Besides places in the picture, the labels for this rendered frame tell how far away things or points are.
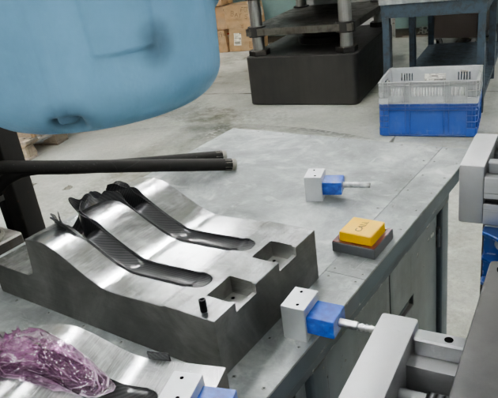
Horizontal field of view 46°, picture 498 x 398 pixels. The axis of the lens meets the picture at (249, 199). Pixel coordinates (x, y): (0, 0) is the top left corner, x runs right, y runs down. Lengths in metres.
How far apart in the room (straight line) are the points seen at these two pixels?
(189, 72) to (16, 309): 0.94
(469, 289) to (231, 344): 1.69
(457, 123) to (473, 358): 3.48
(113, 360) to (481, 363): 0.47
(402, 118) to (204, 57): 3.77
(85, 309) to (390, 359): 0.56
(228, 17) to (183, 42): 7.35
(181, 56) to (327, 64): 4.54
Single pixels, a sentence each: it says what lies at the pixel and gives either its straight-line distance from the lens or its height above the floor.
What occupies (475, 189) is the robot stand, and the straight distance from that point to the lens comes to 0.88.
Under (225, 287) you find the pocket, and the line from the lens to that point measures 0.83.
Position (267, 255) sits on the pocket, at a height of 0.87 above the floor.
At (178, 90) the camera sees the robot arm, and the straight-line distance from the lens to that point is 0.16.
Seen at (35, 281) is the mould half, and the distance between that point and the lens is 1.03.
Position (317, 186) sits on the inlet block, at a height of 0.83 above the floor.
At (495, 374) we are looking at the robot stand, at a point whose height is 1.04.
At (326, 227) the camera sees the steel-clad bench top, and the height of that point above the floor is 0.80.
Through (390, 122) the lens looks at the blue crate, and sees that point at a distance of 3.94.
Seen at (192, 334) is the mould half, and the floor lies 0.86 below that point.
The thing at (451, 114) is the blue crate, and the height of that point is 0.15.
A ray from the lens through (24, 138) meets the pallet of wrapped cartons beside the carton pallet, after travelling 4.72.
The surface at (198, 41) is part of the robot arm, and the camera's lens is 0.16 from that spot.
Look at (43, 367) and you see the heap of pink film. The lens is 0.74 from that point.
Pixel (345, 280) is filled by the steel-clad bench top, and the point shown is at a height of 0.80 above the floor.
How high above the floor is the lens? 1.32
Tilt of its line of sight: 24 degrees down
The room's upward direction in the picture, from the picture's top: 8 degrees counter-clockwise
